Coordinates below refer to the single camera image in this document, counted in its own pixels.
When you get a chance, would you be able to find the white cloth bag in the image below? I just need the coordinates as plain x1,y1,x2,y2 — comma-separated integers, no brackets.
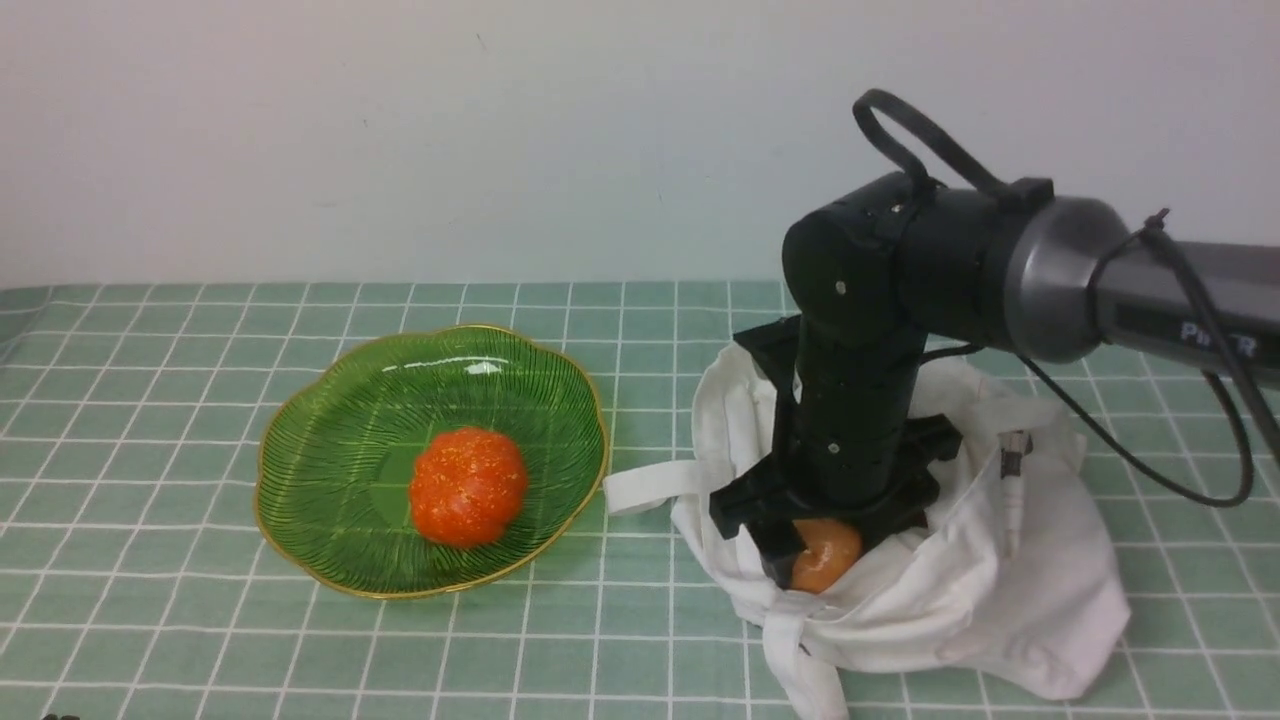
603,345,1132,719

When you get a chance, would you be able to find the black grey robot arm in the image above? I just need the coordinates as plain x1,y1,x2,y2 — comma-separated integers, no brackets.
710,172,1277,589

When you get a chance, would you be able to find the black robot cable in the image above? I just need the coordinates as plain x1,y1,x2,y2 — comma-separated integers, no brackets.
852,88,1280,509

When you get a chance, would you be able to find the green glass plate gold rim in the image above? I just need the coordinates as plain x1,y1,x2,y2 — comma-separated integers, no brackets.
253,325,611,600

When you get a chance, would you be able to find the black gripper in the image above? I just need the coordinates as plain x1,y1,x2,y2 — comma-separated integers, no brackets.
710,315,960,591

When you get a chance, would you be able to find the brown potato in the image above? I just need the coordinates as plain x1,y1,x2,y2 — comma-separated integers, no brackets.
790,518,864,594

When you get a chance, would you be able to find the green checkered tablecloth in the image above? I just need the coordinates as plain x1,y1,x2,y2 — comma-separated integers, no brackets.
1,281,1279,719

